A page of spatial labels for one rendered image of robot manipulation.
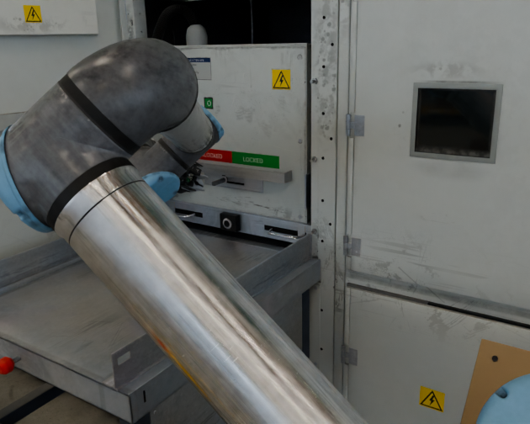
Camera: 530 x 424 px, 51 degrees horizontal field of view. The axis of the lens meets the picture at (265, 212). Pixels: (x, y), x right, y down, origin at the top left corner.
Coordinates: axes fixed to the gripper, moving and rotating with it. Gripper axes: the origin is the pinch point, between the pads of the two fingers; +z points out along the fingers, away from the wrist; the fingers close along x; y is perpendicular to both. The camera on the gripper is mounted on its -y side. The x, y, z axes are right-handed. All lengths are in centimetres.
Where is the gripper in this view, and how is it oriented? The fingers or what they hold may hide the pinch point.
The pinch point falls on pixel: (198, 184)
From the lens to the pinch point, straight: 156.5
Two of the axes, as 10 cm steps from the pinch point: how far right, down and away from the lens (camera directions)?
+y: 8.4, 1.4, -5.3
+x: 2.5, -9.6, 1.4
